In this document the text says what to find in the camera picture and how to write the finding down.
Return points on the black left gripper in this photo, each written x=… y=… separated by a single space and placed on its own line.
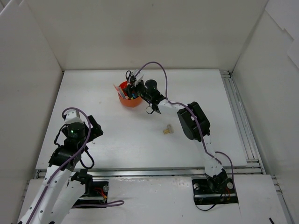
x=96 y=129

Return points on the aluminium right side rail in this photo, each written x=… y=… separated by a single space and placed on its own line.
x=254 y=161

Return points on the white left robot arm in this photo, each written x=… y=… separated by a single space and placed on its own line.
x=62 y=187

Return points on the orange round pen holder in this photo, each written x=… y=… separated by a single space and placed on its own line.
x=129 y=102

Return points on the aluminium rail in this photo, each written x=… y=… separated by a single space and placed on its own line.
x=254 y=161
x=106 y=190

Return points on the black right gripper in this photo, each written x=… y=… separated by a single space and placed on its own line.
x=136 y=87

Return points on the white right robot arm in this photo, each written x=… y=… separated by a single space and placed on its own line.
x=194 y=123

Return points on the black handled scissors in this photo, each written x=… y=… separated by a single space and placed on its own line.
x=128 y=75

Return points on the aluminium front rail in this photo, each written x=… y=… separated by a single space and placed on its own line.
x=106 y=190

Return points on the dirty white eraser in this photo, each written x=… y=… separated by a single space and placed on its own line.
x=170 y=128

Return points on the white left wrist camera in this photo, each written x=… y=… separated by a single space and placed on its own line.
x=72 y=116

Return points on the small tan staple box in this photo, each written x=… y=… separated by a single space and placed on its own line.
x=166 y=131

